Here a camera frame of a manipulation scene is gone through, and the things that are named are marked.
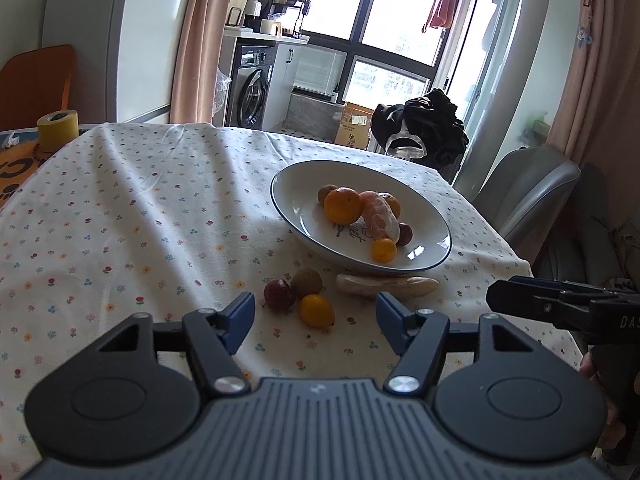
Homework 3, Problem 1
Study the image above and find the orange wooden chair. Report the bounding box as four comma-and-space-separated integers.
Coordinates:
0, 44, 76, 131

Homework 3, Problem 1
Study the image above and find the red plum in plate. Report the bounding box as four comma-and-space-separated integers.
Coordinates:
396, 222, 413, 247

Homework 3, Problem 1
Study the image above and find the cardboard box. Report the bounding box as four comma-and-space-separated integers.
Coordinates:
334, 102, 373, 150

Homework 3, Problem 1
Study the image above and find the peeled pomelo segment wide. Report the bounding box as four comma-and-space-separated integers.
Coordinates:
359, 191, 400, 243

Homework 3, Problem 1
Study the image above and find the small orange kumquat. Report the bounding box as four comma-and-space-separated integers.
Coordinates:
371, 237, 397, 264
298, 294, 335, 328

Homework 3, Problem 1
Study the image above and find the grey leather chair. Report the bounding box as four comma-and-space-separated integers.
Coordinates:
473, 145, 582, 263

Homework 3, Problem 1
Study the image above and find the crumpled clear plastic bag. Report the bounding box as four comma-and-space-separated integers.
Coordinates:
213, 70, 232, 115

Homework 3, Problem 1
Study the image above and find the black clothes pile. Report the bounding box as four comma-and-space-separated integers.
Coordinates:
371, 89, 469, 171

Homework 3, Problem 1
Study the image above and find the white plate blue rim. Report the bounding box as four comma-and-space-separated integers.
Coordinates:
270, 160, 452, 275

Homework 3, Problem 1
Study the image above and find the large orange mandarin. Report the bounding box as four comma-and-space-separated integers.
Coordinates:
323, 188, 363, 226

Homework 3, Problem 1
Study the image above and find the pink curtain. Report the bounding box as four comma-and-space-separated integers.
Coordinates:
169, 0, 229, 124
548, 0, 639, 181

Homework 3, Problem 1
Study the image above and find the orange paw print mat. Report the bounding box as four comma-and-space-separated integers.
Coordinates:
0, 128, 54, 206

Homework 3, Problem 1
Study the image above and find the peeled pomelo segment long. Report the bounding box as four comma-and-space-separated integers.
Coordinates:
335, 274, 439, 301

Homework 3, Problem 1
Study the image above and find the white kitchen cabinet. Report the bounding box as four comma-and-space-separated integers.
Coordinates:
262, 41, 305, 131

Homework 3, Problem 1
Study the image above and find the pink left curtain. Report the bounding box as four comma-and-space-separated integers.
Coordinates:
169, 0, 229, 124

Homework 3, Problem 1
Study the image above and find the orange in plate back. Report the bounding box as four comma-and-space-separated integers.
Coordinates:
380, 192, 401, 219

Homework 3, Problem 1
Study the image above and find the person's right hand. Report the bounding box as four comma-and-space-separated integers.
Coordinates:
578, 352, 597, 379

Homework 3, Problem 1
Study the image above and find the yellow tape roll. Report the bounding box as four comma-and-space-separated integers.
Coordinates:
37, 110, 79, 154

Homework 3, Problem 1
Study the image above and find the pink right curtain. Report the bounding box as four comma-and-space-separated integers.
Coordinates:
548, 0, 639, 181

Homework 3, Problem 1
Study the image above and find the dark red plum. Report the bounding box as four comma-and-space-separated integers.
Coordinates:
264, 278, 295, 312

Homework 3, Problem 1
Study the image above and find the grey washing machine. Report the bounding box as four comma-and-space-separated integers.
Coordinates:
226, 40, 277, 130

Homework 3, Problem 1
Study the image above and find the black dish rack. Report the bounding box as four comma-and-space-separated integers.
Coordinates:
268, 0, 308, 38

